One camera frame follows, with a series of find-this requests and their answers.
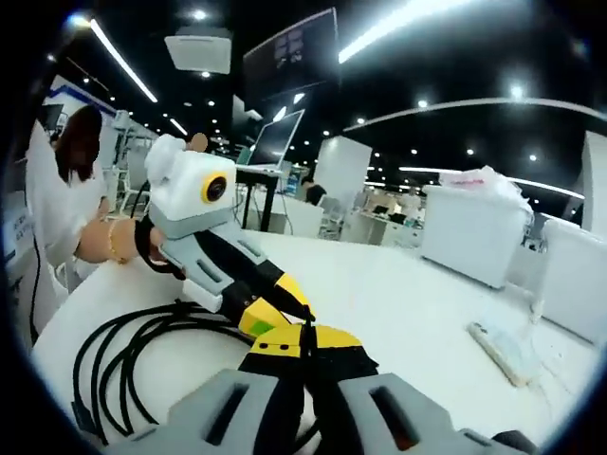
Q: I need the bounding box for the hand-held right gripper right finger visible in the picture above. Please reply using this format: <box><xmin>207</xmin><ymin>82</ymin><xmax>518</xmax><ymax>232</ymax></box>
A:
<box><xmin>303</xmin><ymin>324</ymin><xmax>537</xmax><ymax>455</ymax></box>

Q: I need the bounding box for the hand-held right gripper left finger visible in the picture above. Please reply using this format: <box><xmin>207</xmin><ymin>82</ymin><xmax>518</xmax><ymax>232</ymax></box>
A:
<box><xmin>108</xmin><ymin>324</ymin><xmax>312</xmax><ymax>455</ymax></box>

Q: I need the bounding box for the black data cable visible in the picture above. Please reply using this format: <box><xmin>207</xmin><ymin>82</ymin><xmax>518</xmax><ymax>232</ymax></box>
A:
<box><xmin>70</xmin><ymin>300</ymin><xmax>328</xmax><ymax>455</ymax></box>

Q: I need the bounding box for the person's left hand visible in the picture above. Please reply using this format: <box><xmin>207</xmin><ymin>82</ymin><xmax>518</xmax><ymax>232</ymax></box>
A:
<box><xmin>123</xmin><ymin>218</ymin><xmax>167</xmax><ymax>263</ymax></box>

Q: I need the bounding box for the black monitor stand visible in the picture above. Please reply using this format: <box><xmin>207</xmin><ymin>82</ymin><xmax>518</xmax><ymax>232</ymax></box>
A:
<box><xmin>240</xmin><ymin>173</ymin><xmax>277</xmax><ymax>233</ymax></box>

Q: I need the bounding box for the laptop on stand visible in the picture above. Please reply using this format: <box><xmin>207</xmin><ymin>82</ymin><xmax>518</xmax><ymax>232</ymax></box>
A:
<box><xmin>235</xmin><ymin>108</ymin><xmax>305</xmax><ymax>179</ymax></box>

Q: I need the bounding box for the white square pillar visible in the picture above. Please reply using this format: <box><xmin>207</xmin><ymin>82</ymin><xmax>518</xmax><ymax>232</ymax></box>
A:
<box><xmin>314</xmin><ymin>136</ymin><xmax>374</xmax><ymax>243</ymax></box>
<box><xmin>580</xmin><ymin>130</ymin><xmax>607</xmax><ymax>228</ymax></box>

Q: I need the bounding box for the person's own body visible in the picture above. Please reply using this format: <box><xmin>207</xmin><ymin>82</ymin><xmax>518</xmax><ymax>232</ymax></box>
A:
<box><xmin>21</xmin><ymin>104</ymin><xmax>115</xmax><ymax>333</ymax></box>

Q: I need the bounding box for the ceiling air conditioner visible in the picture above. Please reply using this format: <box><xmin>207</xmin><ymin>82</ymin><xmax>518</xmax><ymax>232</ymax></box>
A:
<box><xmin>164</xmin><ymin>26</ymin><xmax>233</xmax><ymax>75</ymax></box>

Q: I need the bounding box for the thin ceiling light strip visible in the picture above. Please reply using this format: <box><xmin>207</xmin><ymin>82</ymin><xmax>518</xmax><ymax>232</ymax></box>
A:
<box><xmin>89</xmin><ymin>18</ymin><xmax>158</xmax><ymax>103</ymax></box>

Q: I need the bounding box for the large dark hanging screen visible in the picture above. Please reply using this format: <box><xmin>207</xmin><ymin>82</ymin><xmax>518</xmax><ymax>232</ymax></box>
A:
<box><xmin>242</xmin><ymin>7</ymin><xmax>340</xmax><ymax>103</ymax></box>

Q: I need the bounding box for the white plastic storage bin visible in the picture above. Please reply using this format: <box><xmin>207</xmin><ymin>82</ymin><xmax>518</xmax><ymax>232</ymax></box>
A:
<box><xmin>420</xmin><ymin>184</ymin><xmax>532</xmax><ymax>290</ymax></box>
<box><xmin>540</xmin><ymin>218</ymin><xmax>607</xmax><ymax>345</ymax></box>

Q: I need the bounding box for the clear plastic bag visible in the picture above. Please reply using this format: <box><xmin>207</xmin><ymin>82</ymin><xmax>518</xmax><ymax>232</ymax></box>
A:
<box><xmin>438</xmin><ymin>164</ymin><xmax>535</xmax><ymax>214</ymax></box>

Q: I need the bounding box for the long ceiling light strip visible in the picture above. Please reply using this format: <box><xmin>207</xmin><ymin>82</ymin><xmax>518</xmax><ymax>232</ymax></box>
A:
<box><xmin>337</xmin><ymin>0</ymin><xmax>475</xmax><ymax>65</ymax></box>

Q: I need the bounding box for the gold bracelet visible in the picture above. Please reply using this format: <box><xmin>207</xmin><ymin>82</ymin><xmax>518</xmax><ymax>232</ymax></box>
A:
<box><xmin>106</xmin><ymin>220</ymin><xmax>130</xmax><ymax>265</ymax></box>

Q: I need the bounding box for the white smartphone with cable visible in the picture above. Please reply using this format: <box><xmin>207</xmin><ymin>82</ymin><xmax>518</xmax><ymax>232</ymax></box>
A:
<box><xmin>467</xmin><ymin>318</ymin><xmax>542</xmax><ymax>388</ymax></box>

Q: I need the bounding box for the thin black cable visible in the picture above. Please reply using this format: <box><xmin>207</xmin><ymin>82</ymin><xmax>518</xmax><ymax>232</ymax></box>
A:
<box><xmin>28</xmin><ymin>231</ymin><xmax>44</xmax><ymax>345</ymax></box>

